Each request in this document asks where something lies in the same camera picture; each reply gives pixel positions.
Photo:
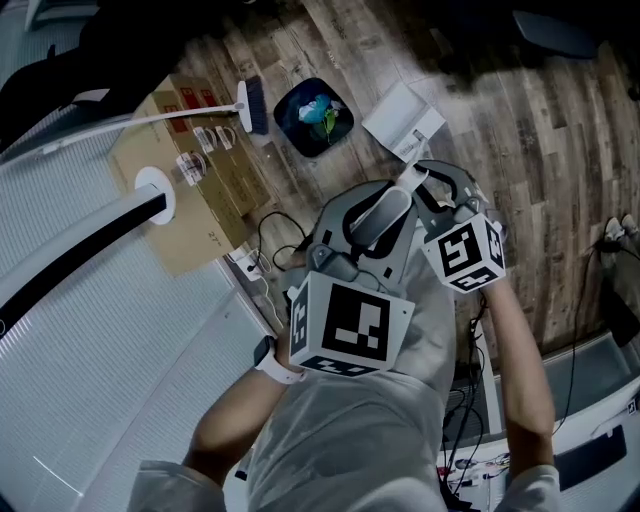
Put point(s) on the person in white shirt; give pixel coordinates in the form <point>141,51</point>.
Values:
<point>350,450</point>

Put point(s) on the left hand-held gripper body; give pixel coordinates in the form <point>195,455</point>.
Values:
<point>355,325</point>

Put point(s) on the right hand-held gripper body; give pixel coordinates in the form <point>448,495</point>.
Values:
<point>465,255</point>

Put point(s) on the blue green plastic trash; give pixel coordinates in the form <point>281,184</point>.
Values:
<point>315,112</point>

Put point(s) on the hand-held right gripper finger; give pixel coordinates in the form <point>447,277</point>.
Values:
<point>435,217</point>
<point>457,182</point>

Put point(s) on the person's right forearm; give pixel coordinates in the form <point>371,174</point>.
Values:
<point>525,380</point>

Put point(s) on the white power strip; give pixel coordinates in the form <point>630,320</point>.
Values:
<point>245,262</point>

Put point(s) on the white broom with dark bristles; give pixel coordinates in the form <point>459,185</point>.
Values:
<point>257,107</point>

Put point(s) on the cardboard box with red labels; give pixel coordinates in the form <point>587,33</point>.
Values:
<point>240,180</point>

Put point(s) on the white venetian blinds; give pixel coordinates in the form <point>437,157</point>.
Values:
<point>100,400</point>

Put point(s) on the person's left forearm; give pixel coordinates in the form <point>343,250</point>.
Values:
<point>235,430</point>

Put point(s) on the large cardboard box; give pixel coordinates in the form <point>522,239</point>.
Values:
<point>190,240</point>

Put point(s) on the person's light trousers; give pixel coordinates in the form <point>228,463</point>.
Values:
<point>430,320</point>

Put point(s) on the black white tower column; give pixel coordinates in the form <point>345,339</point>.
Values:
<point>75,250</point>

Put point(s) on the pale pink wristwatch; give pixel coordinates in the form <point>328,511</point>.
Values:
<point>280,372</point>

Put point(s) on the black trash bin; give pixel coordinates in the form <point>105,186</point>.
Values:
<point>287,120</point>

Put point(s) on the white office desk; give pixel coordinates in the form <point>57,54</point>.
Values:
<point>600,405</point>

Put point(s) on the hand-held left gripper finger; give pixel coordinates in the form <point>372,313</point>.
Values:
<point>327,220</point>
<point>400,260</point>

